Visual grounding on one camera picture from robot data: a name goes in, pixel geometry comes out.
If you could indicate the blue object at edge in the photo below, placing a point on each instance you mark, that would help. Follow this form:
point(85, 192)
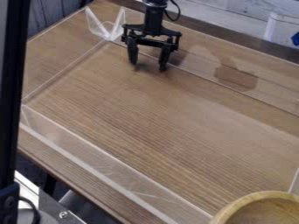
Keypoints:
point(296, 39)

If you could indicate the grey metal bracket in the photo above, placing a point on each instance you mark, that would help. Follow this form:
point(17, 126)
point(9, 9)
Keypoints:
point(54, 212)

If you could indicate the clear acrylic tray wall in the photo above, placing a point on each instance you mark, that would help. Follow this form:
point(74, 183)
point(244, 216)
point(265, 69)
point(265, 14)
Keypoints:
point(162, 146)

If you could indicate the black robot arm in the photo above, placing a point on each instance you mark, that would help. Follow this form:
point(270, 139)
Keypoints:
point(154, 14)

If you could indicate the brown wooden bowl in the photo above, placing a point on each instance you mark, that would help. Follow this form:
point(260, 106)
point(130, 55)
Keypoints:
point(269, 207)

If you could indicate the black foreground pole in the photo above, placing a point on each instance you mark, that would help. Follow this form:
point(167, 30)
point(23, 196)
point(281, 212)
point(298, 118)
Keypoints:
point(14, 27)

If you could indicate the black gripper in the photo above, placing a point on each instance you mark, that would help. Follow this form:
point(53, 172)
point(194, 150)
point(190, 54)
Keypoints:
point(137, 35)

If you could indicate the white container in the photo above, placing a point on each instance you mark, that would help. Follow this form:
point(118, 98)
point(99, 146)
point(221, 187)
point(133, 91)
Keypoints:
point(281, 28)

